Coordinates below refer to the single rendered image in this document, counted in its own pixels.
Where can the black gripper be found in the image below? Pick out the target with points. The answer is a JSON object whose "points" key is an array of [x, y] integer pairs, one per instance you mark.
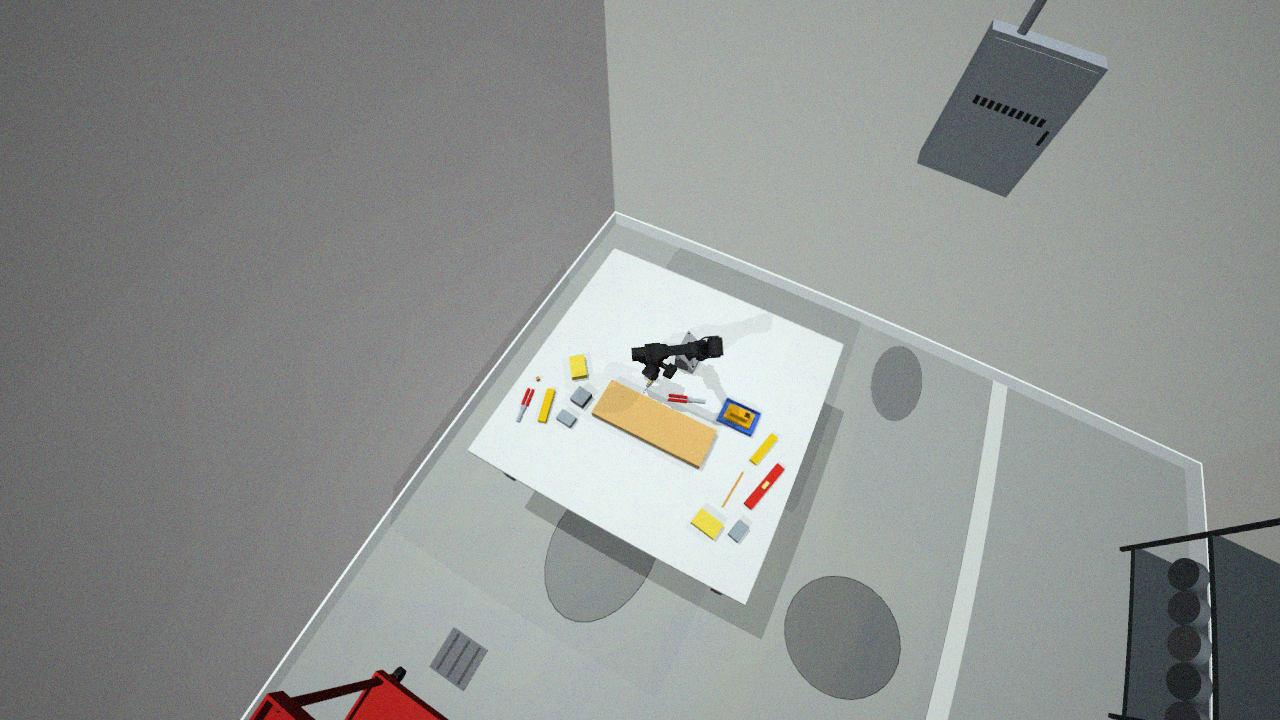
{"points": [[669, 370]]}

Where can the blue rectangular tray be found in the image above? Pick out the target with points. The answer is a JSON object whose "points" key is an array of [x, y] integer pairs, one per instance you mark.
{"points": [[735, 426]]}

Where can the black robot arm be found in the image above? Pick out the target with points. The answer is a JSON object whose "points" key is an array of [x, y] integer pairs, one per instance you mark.
{"points": [[701, 350]]}

